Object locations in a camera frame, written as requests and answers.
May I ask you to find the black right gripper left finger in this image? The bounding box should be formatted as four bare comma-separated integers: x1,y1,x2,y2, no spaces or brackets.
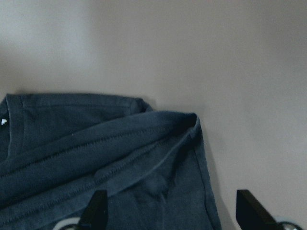
78,190,107,230

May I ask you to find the black printed t-shirt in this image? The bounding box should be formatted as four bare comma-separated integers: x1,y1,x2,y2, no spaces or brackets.
0,94,221,230

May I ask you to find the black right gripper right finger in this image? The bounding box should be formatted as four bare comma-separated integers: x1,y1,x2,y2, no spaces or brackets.
236,189,279,230

